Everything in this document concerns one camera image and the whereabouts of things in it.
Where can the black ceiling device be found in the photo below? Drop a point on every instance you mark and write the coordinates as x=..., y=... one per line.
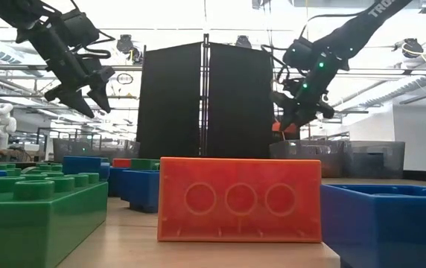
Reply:
x=124, y=43
x=243, y=41
x=411, y=47

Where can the small orange building block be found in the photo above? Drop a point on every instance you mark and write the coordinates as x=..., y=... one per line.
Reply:
x=121, y=163

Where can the black folding screen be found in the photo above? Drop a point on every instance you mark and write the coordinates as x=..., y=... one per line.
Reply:
x=172, y=104

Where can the small blue building block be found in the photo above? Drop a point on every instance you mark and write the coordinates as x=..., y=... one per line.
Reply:
x=384, y=227
x=113, y=182
x=142, y=191
x=80, y=165

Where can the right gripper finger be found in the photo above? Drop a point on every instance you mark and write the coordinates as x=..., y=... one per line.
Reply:
x=326, y=111
x=286, y=109

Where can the shiny green building block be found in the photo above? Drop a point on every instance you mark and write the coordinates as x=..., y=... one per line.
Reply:
x=145, y=164

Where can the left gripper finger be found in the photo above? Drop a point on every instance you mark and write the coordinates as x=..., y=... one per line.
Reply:
x=75, y=101
x=99, y=95

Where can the grey translucent plastic bin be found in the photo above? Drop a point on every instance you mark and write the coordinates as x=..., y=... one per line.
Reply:
x=377, y=158
x=86, y=152
x=310, y=156

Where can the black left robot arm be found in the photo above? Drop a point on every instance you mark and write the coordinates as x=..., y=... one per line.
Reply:
x=45, y=41

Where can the white humanoid robot figure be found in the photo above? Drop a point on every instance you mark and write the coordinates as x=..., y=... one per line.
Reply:
x=0, y=126

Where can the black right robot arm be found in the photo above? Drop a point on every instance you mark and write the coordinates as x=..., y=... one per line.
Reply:
x=358, y=30

